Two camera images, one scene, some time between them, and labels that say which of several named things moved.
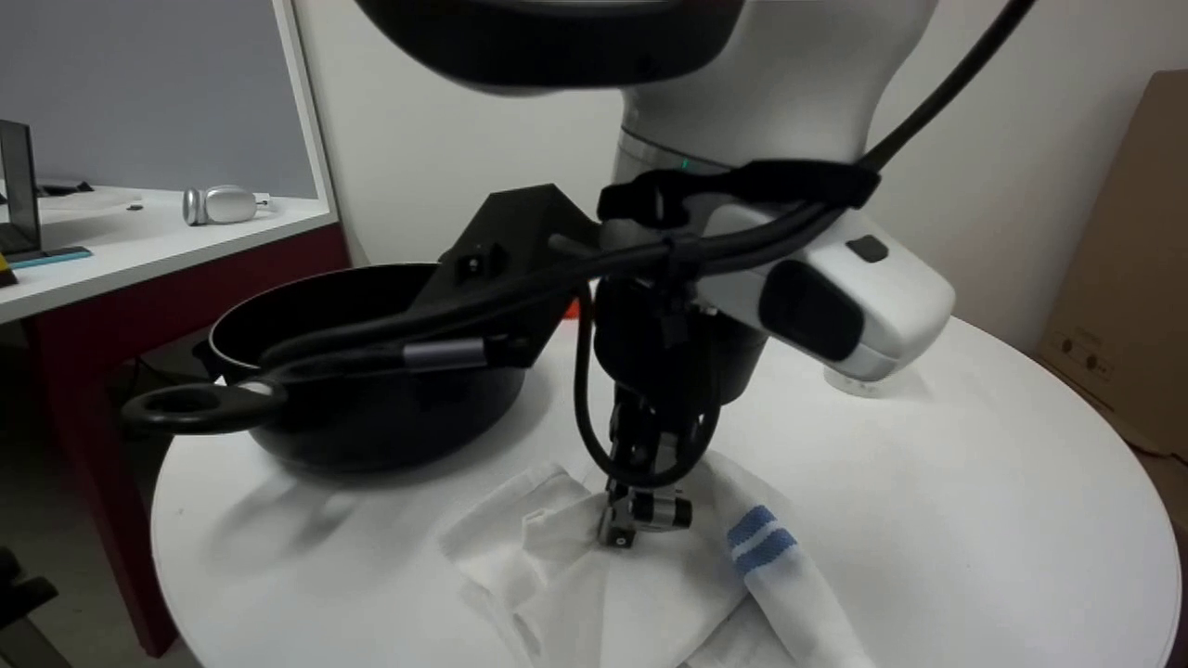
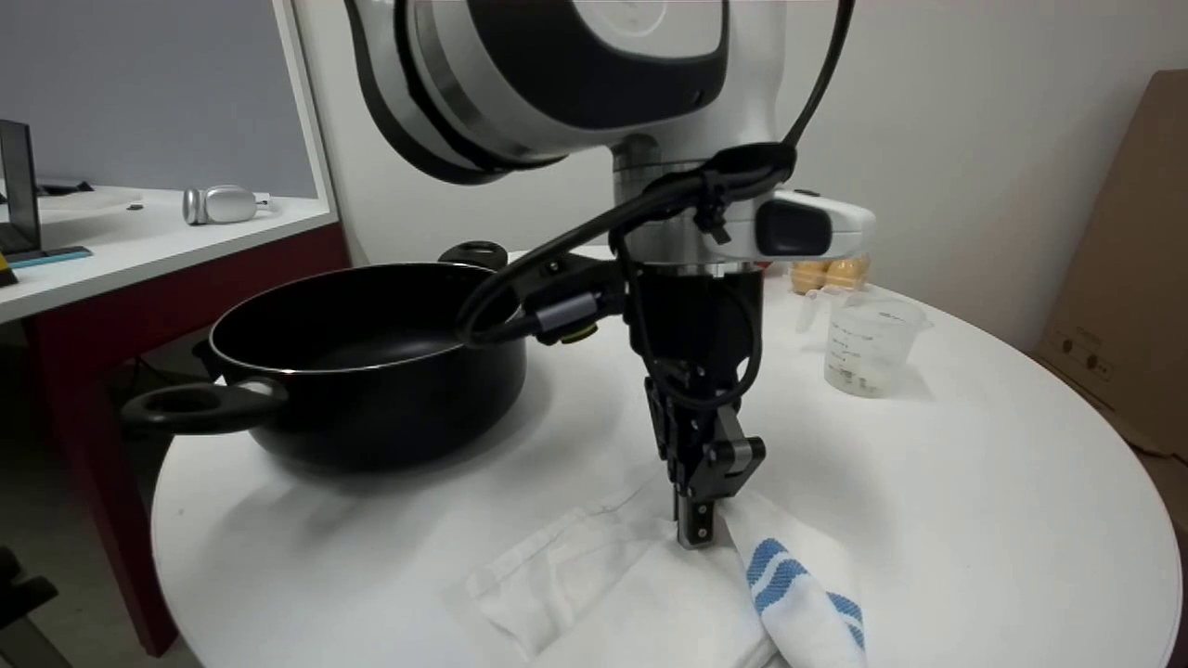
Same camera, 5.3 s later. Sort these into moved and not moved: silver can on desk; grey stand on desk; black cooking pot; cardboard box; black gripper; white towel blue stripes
Moved: black gripper; white towel blue stripes
Not moved: silver can on desk; cardboard box; black cooking pot; grey stand on desk
